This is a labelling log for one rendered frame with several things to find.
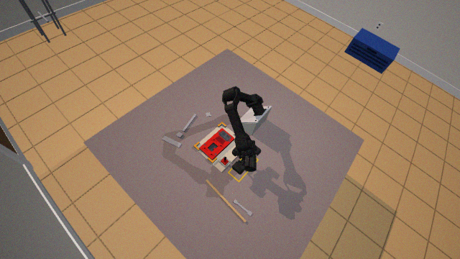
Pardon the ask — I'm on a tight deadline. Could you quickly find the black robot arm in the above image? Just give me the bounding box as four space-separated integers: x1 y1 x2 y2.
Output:
222 86 266 172

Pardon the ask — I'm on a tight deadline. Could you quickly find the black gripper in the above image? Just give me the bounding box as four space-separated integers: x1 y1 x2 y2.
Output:
232 147 261 175

